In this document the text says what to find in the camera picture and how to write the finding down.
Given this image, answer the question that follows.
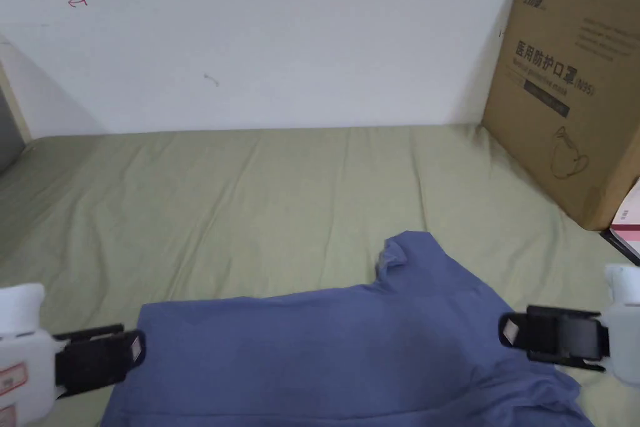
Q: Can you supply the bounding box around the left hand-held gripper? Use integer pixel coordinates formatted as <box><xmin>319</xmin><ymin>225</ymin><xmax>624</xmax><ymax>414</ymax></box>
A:
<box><xmin>0</xmin><ymin>283</ymin><xmax>148</xmax><ymax>406</ymax></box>

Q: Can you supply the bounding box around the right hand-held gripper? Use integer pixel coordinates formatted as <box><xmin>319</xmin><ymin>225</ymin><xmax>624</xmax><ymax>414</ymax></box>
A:
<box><xmin>497</xmin><ymin>262</ymin><xmax>640</xmax><ymax>389</ymax></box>

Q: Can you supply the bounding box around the blue shirt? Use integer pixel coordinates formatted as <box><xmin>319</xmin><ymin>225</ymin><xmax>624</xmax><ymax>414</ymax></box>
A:
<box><xmin>102</xmin><ymin>230</ymin><xmax>589</xmax><ymax>427</ymax></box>

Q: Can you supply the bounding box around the pink and white box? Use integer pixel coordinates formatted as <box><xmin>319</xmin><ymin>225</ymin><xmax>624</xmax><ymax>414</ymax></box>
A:
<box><xmin>599</xmin><ymin>186</ymin><xmax>640</xmax><ymax>266</ymax></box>

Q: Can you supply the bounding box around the bed with pale green sheet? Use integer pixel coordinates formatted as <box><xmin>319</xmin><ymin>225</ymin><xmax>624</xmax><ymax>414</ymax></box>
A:
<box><xmin>0</xmin><ymin>123</ymin><xmax>640</xmax><ymax>427</ymax></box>

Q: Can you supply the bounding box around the brown cardboard carton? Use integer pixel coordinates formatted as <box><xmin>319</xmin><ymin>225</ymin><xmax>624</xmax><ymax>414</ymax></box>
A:
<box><xmin>480</xmin><ymin>0</ymin><xmax>640</xmax><ymax>233</ymax></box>

